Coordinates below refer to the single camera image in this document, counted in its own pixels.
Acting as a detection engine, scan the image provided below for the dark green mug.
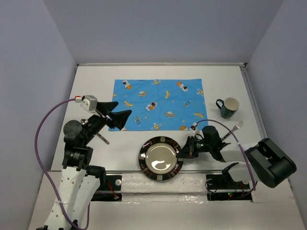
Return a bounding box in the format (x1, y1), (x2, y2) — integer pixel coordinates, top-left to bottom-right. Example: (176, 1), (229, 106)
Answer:
(215, 98), (239, 119)

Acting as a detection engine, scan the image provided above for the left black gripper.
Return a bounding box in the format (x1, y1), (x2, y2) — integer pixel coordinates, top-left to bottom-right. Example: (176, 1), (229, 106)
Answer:
(83, 101), (131, 144)

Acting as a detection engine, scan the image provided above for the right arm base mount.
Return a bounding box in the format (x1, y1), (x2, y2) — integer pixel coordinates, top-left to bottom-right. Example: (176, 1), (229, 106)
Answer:
(205, 174), (252, 201)

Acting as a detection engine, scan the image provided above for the metal fork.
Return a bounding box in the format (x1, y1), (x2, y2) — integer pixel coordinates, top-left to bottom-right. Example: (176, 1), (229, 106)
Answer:
(222, 120), (244, 141)

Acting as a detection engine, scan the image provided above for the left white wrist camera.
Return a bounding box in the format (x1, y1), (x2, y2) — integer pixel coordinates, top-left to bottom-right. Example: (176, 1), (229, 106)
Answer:
(74, 95), (98, 114)

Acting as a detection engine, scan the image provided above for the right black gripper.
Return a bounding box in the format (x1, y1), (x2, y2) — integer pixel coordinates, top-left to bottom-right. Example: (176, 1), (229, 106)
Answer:
(176, 135), (212, 158)

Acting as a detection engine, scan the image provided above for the blue space-print cloth napkin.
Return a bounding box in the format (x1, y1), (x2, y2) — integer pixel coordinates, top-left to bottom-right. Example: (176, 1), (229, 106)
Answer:
(112, 79), (207, 131)

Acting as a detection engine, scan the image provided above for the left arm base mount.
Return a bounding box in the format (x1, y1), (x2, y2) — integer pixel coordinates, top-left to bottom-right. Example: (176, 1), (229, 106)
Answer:
(91, 174), (122, 202)

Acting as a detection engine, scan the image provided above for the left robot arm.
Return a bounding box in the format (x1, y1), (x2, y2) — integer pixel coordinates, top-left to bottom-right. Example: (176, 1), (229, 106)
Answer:
(35, 95), (132, 230)

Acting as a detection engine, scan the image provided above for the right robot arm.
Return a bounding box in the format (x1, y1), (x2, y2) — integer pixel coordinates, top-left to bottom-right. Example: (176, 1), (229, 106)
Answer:
(177, 126), (297, 188)

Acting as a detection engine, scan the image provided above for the metal spoon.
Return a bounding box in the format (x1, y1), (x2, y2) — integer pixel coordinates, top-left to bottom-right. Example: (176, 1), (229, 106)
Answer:
(80, 119), (110, 145)

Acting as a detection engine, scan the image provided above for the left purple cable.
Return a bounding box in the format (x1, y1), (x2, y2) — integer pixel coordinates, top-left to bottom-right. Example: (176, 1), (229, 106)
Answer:
(35, 98), (91, 230)

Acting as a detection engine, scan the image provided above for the black rimmed dinner plate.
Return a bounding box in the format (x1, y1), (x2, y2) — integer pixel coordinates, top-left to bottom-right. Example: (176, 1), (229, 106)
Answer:
(138, 136), (183, 182)

